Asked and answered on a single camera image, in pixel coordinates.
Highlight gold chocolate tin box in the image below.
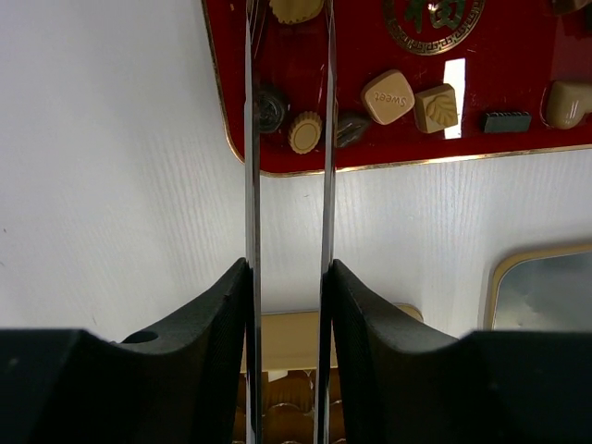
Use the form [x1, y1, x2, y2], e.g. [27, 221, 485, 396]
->
[233, 302, 425, 444]

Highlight tan leaf square chocolate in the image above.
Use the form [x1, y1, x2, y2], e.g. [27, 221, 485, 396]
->
[413, 83, 458, 134]

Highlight silver tin lid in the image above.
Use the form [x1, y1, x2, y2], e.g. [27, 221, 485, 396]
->
[481, 239, 591, 333]

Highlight red chocolate tray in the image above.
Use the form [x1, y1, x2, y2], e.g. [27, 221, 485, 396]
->
[203, 1, 591, 177]

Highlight metal tongs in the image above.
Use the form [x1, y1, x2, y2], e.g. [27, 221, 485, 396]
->
[243, 1, 339, 443]

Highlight tan fluted round chocolate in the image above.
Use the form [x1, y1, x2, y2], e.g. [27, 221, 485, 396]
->
[288, 111, 323, 154]

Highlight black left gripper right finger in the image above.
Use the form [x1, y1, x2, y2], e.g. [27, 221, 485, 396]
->
[327, 261, 591, 443]

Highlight large tan fluted chocolate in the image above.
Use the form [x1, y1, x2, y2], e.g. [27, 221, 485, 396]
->
[269, 0, 325, 25]

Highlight dark oval chocolate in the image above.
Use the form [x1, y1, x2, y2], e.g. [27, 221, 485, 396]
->
[336, 111, 372, 148]

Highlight tan Sweet square chocolate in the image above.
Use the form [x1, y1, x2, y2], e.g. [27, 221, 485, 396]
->
[361, 69, 415, 126]

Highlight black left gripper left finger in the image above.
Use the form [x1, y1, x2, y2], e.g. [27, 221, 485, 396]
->
[1, 259, 250, 443]

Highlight dark round swirl chocolate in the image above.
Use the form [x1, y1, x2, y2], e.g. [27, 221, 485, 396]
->
[258, 84, 289, 134]

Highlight dark green bar chocolate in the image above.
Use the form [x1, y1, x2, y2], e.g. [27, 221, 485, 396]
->
[483, 112, 532, 134]

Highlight tan heart chocolate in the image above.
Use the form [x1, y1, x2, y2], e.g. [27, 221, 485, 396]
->
[542, 80, 591, 130]

